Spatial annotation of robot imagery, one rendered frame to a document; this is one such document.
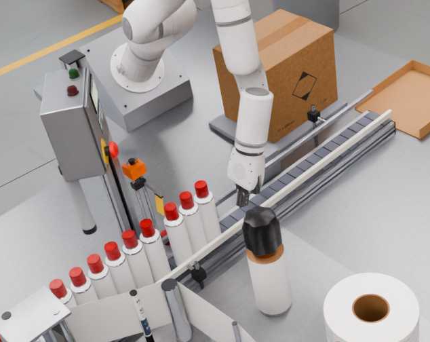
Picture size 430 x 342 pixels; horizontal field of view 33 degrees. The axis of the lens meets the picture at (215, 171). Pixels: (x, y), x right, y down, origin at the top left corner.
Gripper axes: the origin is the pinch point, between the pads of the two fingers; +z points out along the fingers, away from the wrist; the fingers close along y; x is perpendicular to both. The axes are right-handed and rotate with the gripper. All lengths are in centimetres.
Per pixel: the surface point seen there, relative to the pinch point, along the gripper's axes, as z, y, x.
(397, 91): -16, -8, 76
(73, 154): -25, -2, -52
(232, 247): 10.3, 5.4, -7.0
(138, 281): 13.1, 1.4, -35.0
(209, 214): -0.5, 2.3, -14.1
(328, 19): 11, -149, 207
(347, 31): 19, -145, 222
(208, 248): 8.8, 4.1, -14.7
